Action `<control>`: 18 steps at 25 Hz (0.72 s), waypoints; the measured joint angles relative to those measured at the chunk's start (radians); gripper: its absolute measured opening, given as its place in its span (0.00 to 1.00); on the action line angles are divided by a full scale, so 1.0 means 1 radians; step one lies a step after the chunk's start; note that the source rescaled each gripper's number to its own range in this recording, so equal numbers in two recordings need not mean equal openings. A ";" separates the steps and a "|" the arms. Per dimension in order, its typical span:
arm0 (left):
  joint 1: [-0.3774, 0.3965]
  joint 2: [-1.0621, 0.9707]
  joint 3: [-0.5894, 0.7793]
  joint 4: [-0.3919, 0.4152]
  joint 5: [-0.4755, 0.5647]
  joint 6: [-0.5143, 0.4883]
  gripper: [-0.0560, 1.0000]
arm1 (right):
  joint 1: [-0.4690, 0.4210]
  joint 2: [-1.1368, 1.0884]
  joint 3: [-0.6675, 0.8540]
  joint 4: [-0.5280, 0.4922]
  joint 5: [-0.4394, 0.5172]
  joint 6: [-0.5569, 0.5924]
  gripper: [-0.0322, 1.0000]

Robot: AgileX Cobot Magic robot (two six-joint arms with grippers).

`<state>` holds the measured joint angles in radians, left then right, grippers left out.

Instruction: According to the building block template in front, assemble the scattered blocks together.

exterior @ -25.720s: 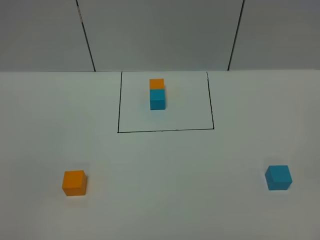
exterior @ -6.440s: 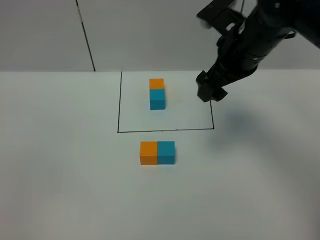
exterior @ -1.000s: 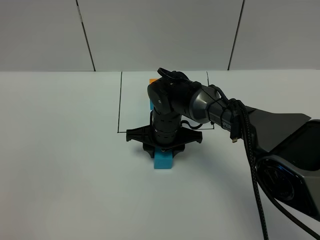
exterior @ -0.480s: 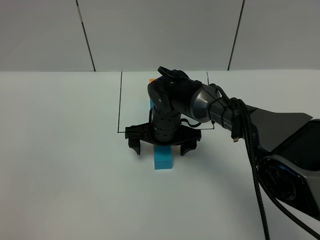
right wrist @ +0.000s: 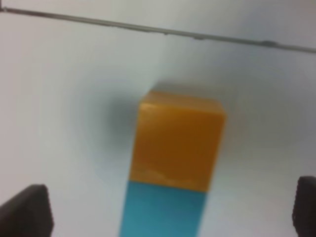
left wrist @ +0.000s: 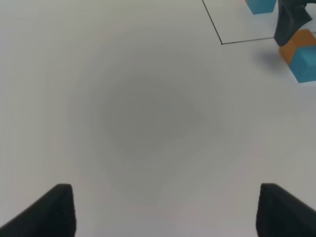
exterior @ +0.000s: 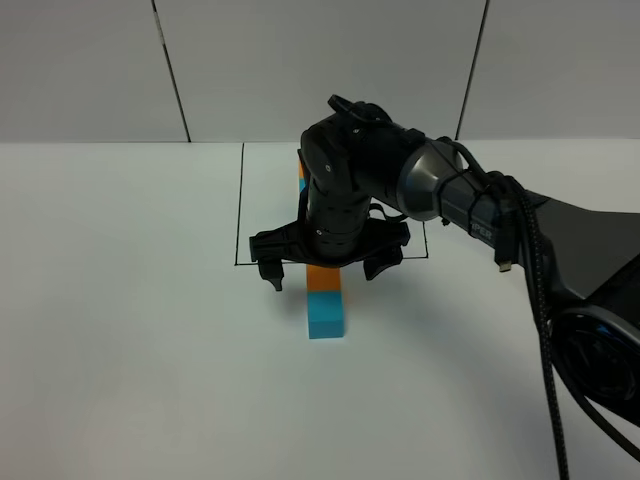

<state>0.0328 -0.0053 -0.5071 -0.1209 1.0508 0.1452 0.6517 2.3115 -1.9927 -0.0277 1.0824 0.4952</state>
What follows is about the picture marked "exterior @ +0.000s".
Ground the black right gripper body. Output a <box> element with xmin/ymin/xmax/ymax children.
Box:
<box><xmin>249</xmin><ymin>178</ymin><xmax>410</xmax><ymax>267</ymax></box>

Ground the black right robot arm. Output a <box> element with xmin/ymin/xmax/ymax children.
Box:
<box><xmin>249</xmin><ymin>96</ymin><xmax>639</xmax><ymax>423</ymax></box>

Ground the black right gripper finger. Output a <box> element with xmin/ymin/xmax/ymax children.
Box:
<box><xmin>363</xmin><ymin>246</ymin><xmax>404</xmax><ymax>281</ymax></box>
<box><xmin>257</xmin><ymin>259</ymin><xmax>284</xmax><ymax>292</ymax></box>

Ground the black braided right cable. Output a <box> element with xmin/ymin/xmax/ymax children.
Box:
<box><xmin>439</xmin><ymin>135</ymin><xmax>640</xmax><ymax>480</ymax></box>

